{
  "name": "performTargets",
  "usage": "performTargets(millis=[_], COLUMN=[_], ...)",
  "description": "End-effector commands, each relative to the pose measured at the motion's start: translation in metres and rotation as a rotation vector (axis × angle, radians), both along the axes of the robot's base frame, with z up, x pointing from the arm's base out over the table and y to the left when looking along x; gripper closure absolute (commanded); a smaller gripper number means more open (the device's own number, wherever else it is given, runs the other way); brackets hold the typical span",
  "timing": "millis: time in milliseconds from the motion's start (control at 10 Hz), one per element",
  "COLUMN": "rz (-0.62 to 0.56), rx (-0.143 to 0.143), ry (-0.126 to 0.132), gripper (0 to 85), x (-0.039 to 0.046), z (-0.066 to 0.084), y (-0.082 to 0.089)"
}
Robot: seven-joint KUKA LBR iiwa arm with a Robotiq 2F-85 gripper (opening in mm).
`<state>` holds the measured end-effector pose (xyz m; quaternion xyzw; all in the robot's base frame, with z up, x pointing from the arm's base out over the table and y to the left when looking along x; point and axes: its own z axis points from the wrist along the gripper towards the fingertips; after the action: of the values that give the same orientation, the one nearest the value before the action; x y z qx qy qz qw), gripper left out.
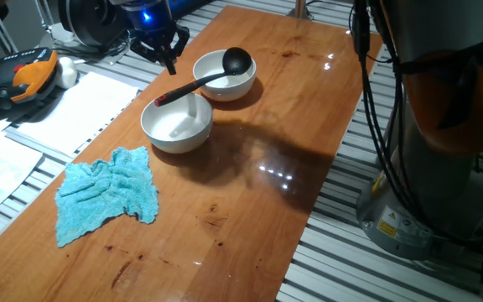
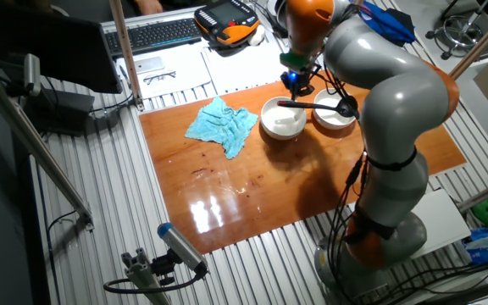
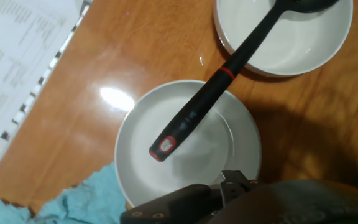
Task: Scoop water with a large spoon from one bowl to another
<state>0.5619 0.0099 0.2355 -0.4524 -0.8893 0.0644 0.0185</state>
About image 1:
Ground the printed paper sheet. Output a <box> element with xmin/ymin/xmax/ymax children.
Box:
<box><xmin>0</xmin><ymin>120</ymin><xmax>44</xmax><ymax>231</ymax></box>

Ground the teal terry cloth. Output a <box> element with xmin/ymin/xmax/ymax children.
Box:
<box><xmin>54</xmin><ymin>145</ymin><xmax>160</xmax><ymax>248</ymax></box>

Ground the aluminium frame post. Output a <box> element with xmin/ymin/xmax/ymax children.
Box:
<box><xmin>286</xmin><ymin>0</ymin><xmax>314</xmax><ymax>21</ymax></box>

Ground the black ladle with red tip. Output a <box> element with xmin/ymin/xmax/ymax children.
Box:
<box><xmin>153</xmin><ymin>46</ymin><xmax>253</xmax><ymax>107</ymax></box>

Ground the white paper sheet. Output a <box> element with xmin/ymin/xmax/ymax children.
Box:
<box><xmin>16</xmin><ymin>71</ymin><xmax>141</xmax><ymax>158</ymax></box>

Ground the white ceramic bowl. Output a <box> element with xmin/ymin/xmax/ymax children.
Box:
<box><xmin>139</xmin><ymin>91</ymin><xmax>215</xmax><ymax>155</ymax></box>
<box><xmin>192</xmin><ymin>49</ymin><xmax>257</xmax><ymax>103</ymax></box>

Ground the brown wooden board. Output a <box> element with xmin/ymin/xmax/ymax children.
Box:
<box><xmin>0</xmin><ymin>4</ymin><xmax>386</xmax><ymax>302</ymax></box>

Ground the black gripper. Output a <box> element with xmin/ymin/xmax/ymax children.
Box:
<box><xmin>119</xmin><ymin>0</ymin><xmax>191</xmax><ymax>76</ymax></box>

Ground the orange black teach pendant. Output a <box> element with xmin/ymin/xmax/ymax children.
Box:
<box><xmin>0</xmin><ymin>47</ymin><xmax>60</xmax><ymax>112</ymax></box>

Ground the black filament spool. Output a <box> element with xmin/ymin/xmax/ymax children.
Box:
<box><xmin>58</xmin><ymin>0</ymin><xmax>132</xmax><ymax>48</ymax></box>

